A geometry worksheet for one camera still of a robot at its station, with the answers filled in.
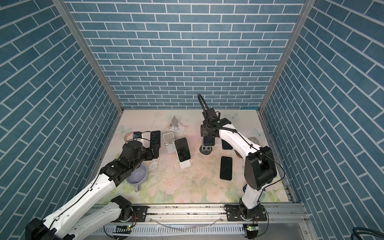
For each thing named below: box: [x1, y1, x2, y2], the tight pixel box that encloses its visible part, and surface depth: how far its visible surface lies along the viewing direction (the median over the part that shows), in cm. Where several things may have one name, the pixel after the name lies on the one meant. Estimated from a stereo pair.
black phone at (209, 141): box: [203, 136, 215, 146], surface depth 89 cm
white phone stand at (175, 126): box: [169, 115, 186, 134], surface depth 107 cm
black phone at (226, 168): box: [219, 156, 233, 181], surface depth 91 cm
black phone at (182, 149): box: [174, 137, 191, 162], surface depth 88 cm
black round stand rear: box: [199, 145, 213, 155], surface depth 95 cm
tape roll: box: [124, 131, 134, 143], surface depth 107 cm
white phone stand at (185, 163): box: [177, 156, 191, 169], surface depth 92 cm
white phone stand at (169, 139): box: [163, 132, 176, 154], surface depth 97 cm
